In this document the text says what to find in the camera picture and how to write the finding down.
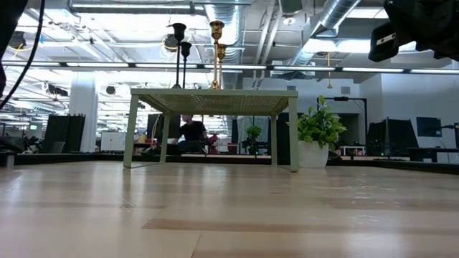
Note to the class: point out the small background potted plant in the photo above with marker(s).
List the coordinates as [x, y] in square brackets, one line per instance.
[254, 132]

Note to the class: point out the person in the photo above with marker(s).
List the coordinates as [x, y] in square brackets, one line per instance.
[193, 132]

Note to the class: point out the black stand frame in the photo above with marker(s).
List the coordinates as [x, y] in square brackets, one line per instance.
[340, 98]

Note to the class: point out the gold candlestick holder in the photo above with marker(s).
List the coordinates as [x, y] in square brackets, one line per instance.
[221, 52]
[216, 28]

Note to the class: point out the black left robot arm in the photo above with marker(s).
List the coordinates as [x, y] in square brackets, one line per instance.
[9, 21]

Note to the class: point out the dark wall screen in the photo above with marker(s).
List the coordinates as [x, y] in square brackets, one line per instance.
[428, 126]

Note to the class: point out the black monitors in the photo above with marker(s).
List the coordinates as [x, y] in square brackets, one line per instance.
[64, 132]

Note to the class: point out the white cabinet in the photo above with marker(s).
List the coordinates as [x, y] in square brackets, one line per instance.
[113, 141]

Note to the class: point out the green perforated metal shelf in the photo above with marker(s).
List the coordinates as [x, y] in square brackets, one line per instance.
[215, 94]

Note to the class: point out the white column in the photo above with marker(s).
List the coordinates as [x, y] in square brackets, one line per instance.
[83, 107]

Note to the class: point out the black candlestick holder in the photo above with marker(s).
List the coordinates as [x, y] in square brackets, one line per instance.
[179, 30]
[185, 48]

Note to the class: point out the black monitor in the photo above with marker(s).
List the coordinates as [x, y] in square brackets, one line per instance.
[394, 138]

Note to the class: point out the green plant white pot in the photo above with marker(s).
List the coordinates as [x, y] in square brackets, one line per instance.
[315, 154]

